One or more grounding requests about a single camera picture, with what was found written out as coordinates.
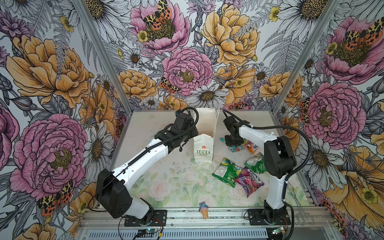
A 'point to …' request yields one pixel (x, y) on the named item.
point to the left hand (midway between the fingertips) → (195, 133)
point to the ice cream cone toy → (204, 208)
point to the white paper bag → (203, 143)
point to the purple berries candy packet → (250, 182)
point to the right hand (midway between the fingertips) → (233, 147)
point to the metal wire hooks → (302, 215)
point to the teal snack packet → (234, 148)
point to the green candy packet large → (227, 173)
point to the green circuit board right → (277, 230)
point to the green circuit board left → (149, 230)
